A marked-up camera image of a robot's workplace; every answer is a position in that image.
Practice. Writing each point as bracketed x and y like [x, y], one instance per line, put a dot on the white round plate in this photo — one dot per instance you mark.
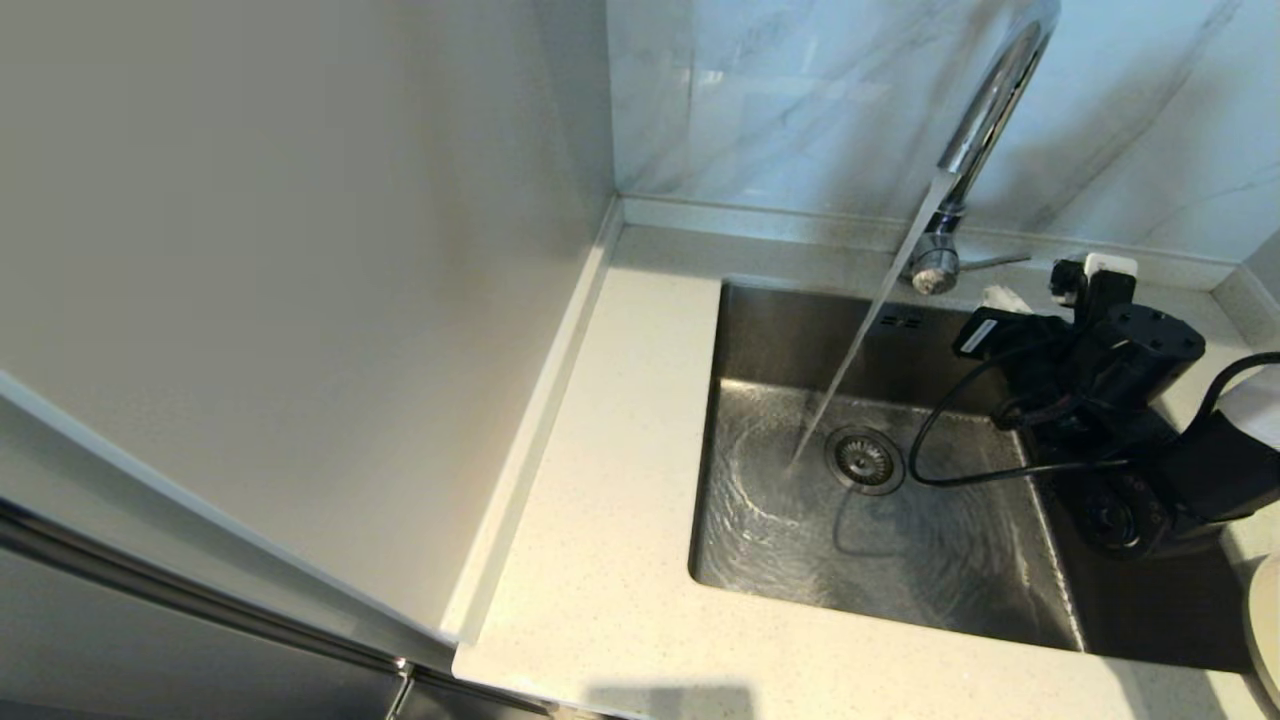
[1266, 630]

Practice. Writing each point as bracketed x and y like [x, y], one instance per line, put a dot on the stainless steel sink basin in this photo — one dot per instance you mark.
[900, 570]

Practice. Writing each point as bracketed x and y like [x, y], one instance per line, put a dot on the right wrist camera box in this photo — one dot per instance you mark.
[1098, 275]

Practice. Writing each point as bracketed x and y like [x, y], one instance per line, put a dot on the chrome gooseneck kitchen faucet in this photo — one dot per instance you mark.
[993, 95]

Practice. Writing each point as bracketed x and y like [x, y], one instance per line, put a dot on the white tall cabinet side panel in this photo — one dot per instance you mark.
[300, 250]

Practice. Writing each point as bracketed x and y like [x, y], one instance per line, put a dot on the round metal drain strainer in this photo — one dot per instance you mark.
[864, 461]

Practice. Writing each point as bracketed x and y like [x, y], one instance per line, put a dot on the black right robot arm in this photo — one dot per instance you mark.
[1140, 430]

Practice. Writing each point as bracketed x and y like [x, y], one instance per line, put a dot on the grey steel appliance front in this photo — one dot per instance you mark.
[150, 650]

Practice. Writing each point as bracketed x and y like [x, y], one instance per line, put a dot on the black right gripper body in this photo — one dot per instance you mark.
[1015, 345]

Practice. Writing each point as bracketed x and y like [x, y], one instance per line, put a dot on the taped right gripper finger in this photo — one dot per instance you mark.
[1003, 299]

